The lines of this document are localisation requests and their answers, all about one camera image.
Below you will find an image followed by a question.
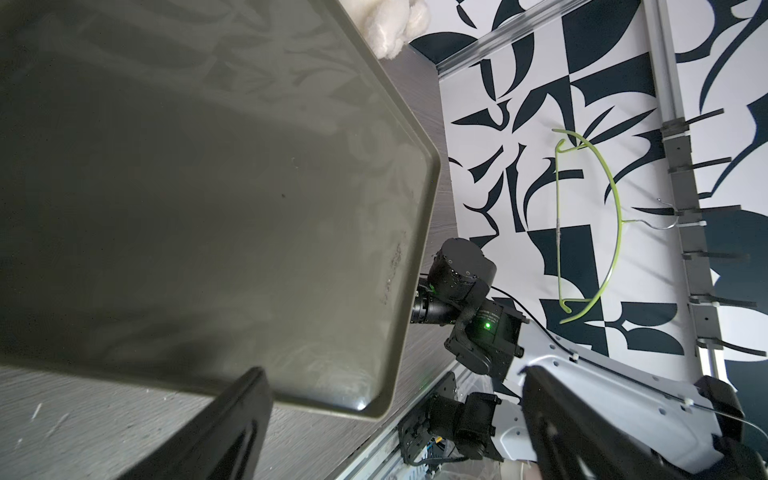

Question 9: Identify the grey wall hook rail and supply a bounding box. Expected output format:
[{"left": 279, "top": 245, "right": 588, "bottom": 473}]
[{"left": 661, "top": 108, "right": 767, "bottom": 369}]

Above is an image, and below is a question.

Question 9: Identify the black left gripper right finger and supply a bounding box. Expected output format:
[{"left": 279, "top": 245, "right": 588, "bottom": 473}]
[{"left": 522, "top": 366, "right": 681, "bottom": 479}]

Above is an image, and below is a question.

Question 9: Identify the white plush toy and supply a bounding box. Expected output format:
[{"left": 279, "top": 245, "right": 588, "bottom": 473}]
[{"left": 340, "top": 0, "right": 431, "bottom": 60}]

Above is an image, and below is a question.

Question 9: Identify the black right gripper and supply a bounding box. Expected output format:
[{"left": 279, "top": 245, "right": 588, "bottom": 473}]
[{"left": 410, "top": 278, "right": 460, "bottom": 326}]

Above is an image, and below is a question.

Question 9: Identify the three-drawer storage box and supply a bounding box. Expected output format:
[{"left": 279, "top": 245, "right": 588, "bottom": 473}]
[{"left": 1, "top": 1, "right": 440, "bottom": 419}]

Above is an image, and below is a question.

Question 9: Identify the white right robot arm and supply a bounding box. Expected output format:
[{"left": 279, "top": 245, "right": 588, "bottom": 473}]
[{"left": 398, "top": 238, "right": 767, "bottom": 479}]

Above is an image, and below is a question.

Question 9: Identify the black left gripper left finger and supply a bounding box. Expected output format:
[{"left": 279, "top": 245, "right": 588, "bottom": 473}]
[{"left": 120, "top": 367, "right": 273, "bottom": 479}]

